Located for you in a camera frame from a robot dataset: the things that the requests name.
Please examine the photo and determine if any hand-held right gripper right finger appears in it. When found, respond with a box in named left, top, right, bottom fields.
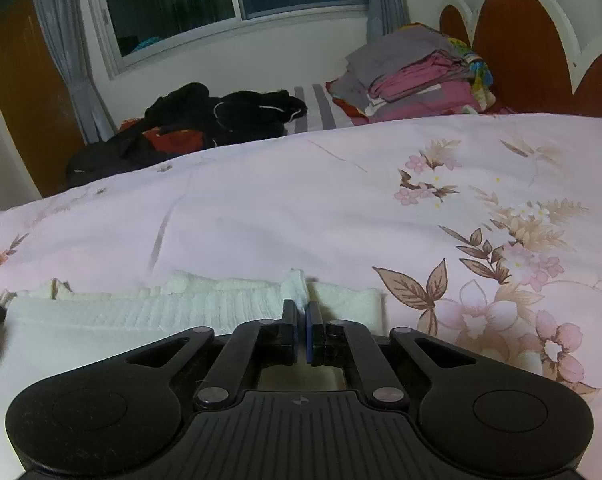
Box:
left=303, top=301, right=482, bottom=407

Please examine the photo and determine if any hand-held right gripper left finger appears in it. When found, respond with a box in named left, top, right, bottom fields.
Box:
left=124, top=300, right=300, bottom=410

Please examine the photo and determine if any white knit sweater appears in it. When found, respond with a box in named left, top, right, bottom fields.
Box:
left=0, top=268, right=385, bottom=411

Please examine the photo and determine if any pile of dark clothes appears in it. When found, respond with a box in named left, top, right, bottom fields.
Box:
left=64, top=82, right=310, bottom=189

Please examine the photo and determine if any stack of folded clothes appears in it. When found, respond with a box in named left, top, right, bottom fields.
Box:
left=325, top=22, right=496, bottom=127

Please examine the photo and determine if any pink floral bedsheet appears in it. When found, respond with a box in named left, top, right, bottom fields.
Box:
left=0, top=112, right=602, bottom=413

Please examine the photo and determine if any striped bed sheet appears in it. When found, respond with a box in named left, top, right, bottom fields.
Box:
left=282, top=83, right=356, bottom=137

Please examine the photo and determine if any brown wooden door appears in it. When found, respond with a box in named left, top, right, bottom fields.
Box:
left=0, top=0, right=88, bottom=199

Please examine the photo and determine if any grey curtain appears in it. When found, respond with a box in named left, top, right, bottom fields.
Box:
left=25, top=0, right=118, bottom=144
left=357, top=0, right=413, bottom=57

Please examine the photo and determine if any petal-shaped brown headboard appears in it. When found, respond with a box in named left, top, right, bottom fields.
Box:
left=437, top=0, right=602, bottom=121

